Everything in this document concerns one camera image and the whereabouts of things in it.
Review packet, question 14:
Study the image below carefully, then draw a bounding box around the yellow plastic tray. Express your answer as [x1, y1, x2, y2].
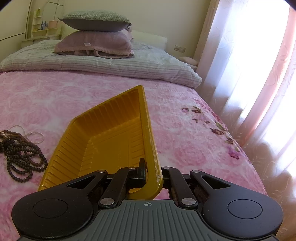
[38, 85, 163, 200]

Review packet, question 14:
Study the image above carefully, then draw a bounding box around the white pearl necklace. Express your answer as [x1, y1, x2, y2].
[8, 124, 45, 144]

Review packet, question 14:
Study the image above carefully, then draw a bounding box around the dark brown bead necklace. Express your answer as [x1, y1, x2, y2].
[0, 129, 49, 183]

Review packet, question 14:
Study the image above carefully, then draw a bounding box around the pink floral bedspread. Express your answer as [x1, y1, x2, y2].
[1, 71, 266, 240]

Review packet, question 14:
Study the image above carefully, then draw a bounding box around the grey striped quilt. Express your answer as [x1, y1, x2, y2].
[1, 40, 202, 88]

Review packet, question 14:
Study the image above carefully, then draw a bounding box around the pink cushion by curtain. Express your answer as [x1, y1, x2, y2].
[179, 56, 199, 67]

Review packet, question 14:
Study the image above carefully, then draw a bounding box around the mauve pillow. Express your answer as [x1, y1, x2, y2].
[54, 30, 134, 59]

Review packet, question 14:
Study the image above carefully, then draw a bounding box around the pink sheer curtain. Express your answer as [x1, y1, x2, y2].
[195, 1, 295, 240]

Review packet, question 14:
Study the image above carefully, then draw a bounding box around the grey green pillow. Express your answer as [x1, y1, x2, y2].
[58, 10, 132, 33]

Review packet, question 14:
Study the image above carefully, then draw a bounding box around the cream vanity shelf unit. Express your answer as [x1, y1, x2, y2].
[21, 0, 64, 48]

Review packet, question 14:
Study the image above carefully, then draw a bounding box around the wall power socket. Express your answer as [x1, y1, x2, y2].
[174, 45, 186, 53]

